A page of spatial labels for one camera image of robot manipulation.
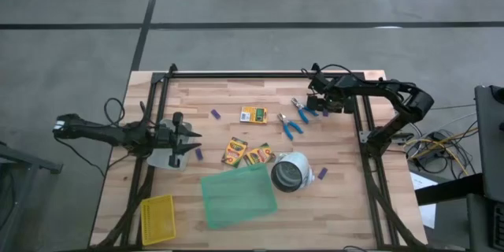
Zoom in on black support beam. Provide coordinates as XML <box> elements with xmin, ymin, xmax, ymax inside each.
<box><xmin>414</xmin><ymin>172</ymin><xmax>485</xmax><ymax>206</ymax></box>

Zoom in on white paper sheet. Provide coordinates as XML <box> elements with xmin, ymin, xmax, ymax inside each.
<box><xmin>409</xmin><ymin>171</ymin><xmax>438</xmax><ymax>230</ymax></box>

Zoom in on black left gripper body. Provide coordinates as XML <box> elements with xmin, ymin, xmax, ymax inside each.
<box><xmin>155</xmin><ymin>112</ymin><xmax>188</xmax><ymax>169</ymax></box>

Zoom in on black floor cable bundle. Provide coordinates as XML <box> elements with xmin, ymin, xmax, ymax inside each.
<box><xmin>405</xmin><ymin>120</ymin><xmax>480</xmax><ymax>176</ymax></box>

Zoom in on blue-handled pliers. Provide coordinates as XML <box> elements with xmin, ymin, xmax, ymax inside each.
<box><xmin>276</xmin><ymin>113</ymin><xmax>305</xmax><ymax>142</ymax></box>
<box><xmin>291</xmin><ymin>97</ymin><xmax>321</xmax><ymax>124</ymax></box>

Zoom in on grey metal stand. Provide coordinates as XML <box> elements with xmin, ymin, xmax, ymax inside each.
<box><xmin>0</xmin><ymin>141</ymin><xmax>64</xmax><ymax>252</ymax></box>

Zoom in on light grey plastic bin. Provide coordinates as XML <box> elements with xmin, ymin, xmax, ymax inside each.
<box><xmin>146</xmin><ymin>119</ymin><xmax>195</xmax><ymax>172</ymax></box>

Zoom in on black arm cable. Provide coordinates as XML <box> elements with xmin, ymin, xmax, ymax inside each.
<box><xmin>301</xmin><ymin>62</ymin><xmax>358</xmax><ymax>80</ymax></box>
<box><xmin>54</xmin><ymin>97</ymin><xmax>131</xmax><ymax>178</ymax></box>

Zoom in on yellow plastic mesh basket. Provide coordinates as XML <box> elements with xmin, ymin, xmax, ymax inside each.
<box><xmin>140</xmin><ymin>194</ymin><xmax>177</xmax><ymax>246</ymax></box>

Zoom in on grey floor cable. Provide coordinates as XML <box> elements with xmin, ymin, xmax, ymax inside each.
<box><xmin>431</xmin><ymin>104</ymin><xmax>477</xmax><ymax>110</ymax></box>

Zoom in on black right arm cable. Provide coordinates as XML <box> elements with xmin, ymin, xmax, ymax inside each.
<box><xmin>301</xmin><ymin>62</ymin><xmax>358</xmax><ymax>80</ymax></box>

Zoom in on translucent green plastic bin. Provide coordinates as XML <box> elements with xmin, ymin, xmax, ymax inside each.
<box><xmin>200</xmin><ymin>162</ymin><xmax>279</xmax><ymax>231</ymax></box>

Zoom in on white cylindrical desk lamp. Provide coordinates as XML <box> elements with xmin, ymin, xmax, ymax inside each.
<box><xmin>270</xmin><ymin>151</ymin><xmax>316</xmax><ymax>193</ymax></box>

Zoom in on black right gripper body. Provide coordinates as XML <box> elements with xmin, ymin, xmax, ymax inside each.
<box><xmin>306</xmin><ymin>70</ymin><xmax>358</xmax><ymax>113</ymax></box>

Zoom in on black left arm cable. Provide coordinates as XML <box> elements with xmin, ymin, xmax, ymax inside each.
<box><xmin>54</xmin><ymin>97</ymin><xmax>131</xmax><ymax>178</ymax></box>

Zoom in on yellow floor cable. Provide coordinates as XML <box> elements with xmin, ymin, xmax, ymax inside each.
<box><xmin>405</xmin><ymin>128</ymin><xmax>480</xmax><ymax>174</ymax></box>

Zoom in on black equipment cabinet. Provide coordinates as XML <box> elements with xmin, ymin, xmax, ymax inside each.
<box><xmin>466</xmin><ymin>84</ymin><xmax>504</xmax><ymax>252</ymax></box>

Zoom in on yellow Crayola crayon box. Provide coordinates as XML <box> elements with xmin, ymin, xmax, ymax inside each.
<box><xmin>239</xmin><ymin>106</ymin><xmax>269</xmax><ymax>124</ymax></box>
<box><xmin>243</xmin><ymin>143</ymin><xmax>276</xmax><ymax>166</ymax></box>
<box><xmin>220</xmin><ymin>136</ymin><xmax>249</xmax><ymax>169</ymax></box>

